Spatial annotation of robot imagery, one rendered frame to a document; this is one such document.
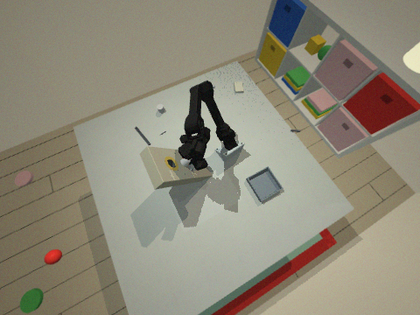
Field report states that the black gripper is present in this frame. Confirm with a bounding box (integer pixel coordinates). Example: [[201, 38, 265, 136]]
[[179, 135, 208, 171]]

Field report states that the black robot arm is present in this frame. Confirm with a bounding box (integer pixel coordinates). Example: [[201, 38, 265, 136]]
[[178, 80, 238, 161]]

